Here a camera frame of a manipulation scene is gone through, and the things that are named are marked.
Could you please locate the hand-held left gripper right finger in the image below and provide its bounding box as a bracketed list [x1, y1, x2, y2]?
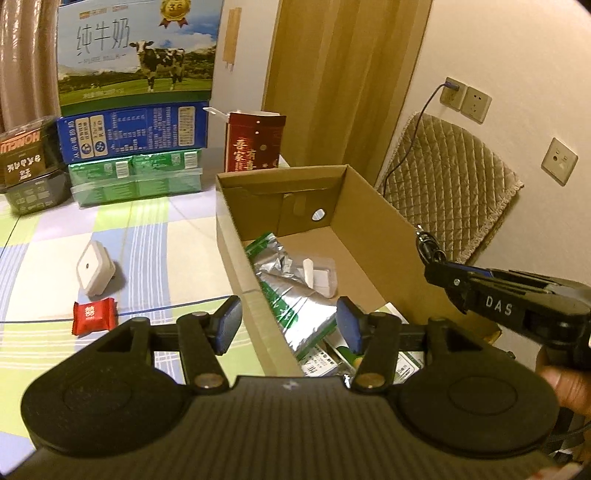
[336, 296, 490, 393]

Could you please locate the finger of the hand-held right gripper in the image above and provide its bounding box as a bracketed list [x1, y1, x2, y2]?
[425, 262, 481, 313]
[462, 266, 573, 294]

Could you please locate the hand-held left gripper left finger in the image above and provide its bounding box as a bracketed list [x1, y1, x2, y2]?
[95, 295, 243, 393]

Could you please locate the black cable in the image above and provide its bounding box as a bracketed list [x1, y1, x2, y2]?
[414, 225, 446, 266]

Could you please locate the white ointment box green parrot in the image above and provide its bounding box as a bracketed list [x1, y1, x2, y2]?
[302, 347, 346, 377]

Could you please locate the clear plastic case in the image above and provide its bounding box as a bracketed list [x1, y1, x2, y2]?
[294, 256, 339, 299]

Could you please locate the silver foil pouch green label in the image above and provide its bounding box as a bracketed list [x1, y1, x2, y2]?
[244, 233, 339, 363]

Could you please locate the green and white medicine box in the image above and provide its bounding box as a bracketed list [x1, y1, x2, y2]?
[323, 302, 426, 384]

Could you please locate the brown cardboard box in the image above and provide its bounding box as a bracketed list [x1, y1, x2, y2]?
[215, 165, 502, 377]

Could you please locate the checked cloth desktop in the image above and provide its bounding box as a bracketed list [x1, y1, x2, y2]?
[0, 187, 296, 439]

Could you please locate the person's right hand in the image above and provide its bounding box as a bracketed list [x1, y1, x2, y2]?
[537, 345, 591, 409]

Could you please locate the quilted beige chair cushion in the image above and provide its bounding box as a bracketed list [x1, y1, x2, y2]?
[375, 112, 525, 267]

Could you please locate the red candy wrapper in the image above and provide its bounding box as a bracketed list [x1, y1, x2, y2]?
[72, 298, 119, 334]

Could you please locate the white square night light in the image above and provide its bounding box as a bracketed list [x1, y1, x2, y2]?
[76, 240, 122, 297]

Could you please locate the green shrink-wrapped drink pack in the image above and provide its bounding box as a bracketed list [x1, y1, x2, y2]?
[68, 149, 204, 209]

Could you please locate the dark red gift box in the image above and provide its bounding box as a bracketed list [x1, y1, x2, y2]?
[225, 112, 287, 173]

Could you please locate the blue drink carton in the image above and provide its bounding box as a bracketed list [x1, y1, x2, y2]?
[57, 102, 209, 165]

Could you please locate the wooden door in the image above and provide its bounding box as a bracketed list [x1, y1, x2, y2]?
[262, 0, 433, 168]

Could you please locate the black food gift box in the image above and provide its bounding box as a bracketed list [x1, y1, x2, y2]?
[0, 117, 71, 216]

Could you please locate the milk carton with cow picture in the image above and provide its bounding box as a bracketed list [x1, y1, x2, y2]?
[58, 0, 225, 117]

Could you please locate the beige curtain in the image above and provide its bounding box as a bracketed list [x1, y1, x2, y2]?
[0, 0, 62, 131]

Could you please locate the dark charger cable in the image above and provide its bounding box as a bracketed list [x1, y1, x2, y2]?
[382, 82, 448, 186]

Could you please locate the wall socket with plug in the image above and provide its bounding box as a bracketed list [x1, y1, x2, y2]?
[440, 77, 467, 112]

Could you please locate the wooden wall strip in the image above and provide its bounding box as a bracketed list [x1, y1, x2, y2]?
[222, 8, 242, 71]

